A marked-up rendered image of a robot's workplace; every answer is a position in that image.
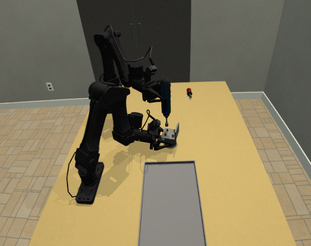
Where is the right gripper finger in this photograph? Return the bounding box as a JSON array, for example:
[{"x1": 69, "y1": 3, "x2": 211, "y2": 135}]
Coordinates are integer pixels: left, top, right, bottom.
[
  {"x1": 157, "y1": 127, "x2": 164, "y2": 139},
  {"x1": 155, "y1": 138, "x2": 172, "y2": 151}
]

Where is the red-handled nut driver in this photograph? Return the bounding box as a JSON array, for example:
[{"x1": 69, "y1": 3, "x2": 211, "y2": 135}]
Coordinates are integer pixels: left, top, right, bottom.
[{"x1": 187, "y1": 88, "x2": 192, "y2": 98}]

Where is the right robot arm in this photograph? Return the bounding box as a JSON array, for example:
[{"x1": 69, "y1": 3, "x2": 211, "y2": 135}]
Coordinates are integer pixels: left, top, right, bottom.
[{"x1": 75, "y1": 81, "x2": 143, "y2": 203}]

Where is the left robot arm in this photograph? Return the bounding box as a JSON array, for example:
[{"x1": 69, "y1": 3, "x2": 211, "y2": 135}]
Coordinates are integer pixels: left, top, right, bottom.
[{"x1": 94, "y1": 30, "x2": 157, "y2": 91}]

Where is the dark blue electric nut driver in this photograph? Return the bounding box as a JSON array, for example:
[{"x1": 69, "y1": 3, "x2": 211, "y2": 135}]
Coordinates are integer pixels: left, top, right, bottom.
[{"x1": 160, "y1": 78, "x2": 171, "y2": 127}]

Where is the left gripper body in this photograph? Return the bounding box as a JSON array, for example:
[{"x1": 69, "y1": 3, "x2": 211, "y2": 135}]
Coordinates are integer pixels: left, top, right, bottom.
[{"x1": 138, "y1": 67, "x2": 160, "y2": 102}]

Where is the black cylinder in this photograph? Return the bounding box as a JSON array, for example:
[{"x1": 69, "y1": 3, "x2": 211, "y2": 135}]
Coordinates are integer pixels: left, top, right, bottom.
[{"x1": 164, "y1": 139, "x2": 177, "y2": 148}]

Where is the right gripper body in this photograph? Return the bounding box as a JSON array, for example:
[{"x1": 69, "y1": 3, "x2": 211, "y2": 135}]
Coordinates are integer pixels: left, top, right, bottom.
[{"x1": 139, "y1": 120, "x2": 158, "y2": 150}]

